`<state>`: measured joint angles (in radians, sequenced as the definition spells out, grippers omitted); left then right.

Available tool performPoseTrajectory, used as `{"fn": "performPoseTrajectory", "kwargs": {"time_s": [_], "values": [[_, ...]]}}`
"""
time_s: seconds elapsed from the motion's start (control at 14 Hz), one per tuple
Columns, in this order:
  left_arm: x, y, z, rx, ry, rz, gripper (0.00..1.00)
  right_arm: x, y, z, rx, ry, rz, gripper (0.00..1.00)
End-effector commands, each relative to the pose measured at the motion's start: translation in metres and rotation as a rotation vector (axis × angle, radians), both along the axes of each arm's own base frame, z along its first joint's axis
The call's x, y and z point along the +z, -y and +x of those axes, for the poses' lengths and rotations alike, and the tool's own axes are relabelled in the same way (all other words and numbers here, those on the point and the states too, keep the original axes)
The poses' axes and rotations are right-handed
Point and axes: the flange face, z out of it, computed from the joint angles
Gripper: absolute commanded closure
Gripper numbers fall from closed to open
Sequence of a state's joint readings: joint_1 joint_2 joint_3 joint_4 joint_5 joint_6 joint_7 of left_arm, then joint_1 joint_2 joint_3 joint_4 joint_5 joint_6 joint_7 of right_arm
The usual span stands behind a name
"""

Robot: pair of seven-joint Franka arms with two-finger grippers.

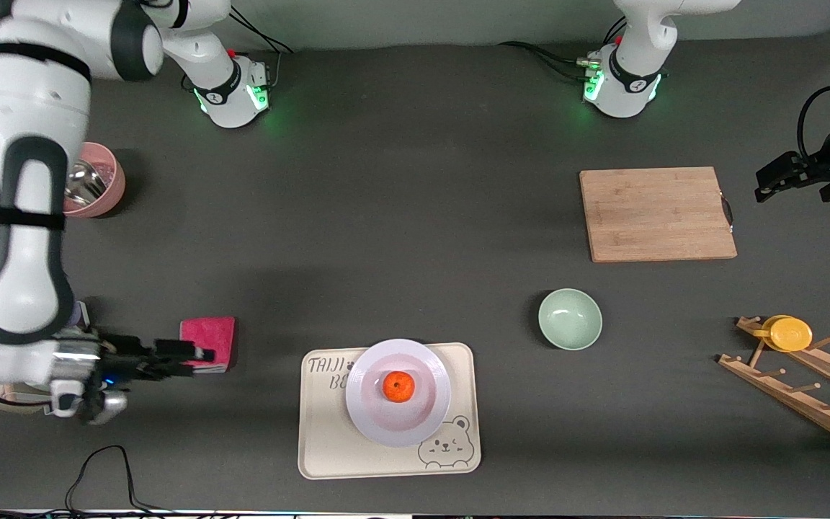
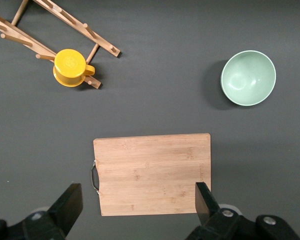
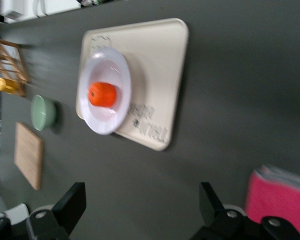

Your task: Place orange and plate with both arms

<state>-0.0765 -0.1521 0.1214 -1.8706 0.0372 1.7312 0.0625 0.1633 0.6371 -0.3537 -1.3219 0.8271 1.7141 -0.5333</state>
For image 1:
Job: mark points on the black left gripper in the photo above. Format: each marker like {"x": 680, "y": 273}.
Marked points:
{"x": 815, "y": 171}

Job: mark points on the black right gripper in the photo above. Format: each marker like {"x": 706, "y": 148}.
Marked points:
{"x": 121, "y": 360}

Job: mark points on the orange fruit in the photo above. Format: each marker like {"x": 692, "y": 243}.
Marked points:
{"x": 398, "y": 386}

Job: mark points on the white round plate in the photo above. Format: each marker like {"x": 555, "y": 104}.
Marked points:
{"x": 398, "y": 425}

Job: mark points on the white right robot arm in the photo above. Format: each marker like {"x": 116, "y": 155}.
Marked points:
{"x": 33, "y": 180}

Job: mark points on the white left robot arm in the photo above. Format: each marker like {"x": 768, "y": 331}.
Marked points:
{"x": 631, "y": 79}

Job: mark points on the pink folded cloth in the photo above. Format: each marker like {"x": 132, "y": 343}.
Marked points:
{"x": 206, "y": 331}

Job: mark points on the purple cup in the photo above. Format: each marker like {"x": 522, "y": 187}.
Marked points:
{"x": 78, "y": 313}

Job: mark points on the wooden cutting board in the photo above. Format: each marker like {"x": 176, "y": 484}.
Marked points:
{"x": 660, "y": 216}

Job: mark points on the yellow cup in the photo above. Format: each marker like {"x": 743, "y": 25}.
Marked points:
{"x": 790, "y": 334}

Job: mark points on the beige bear print tray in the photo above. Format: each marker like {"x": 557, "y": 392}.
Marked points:
{"x": 328, "y": 447}

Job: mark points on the beige cup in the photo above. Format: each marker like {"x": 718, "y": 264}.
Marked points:
{"x": 4, "y": 398}

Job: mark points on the pink bowl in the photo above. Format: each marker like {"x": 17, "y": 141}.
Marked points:
{"x": 114, "y": 189}

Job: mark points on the metal scoop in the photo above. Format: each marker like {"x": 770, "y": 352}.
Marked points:
{"x": 87, "y": 180}

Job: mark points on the wooden peg mug rack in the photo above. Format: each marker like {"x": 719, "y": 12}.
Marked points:
{"x": 818, "y": 404}

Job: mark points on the pale green bowl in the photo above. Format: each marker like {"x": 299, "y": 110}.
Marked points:
{"x": 570, "y": 321}

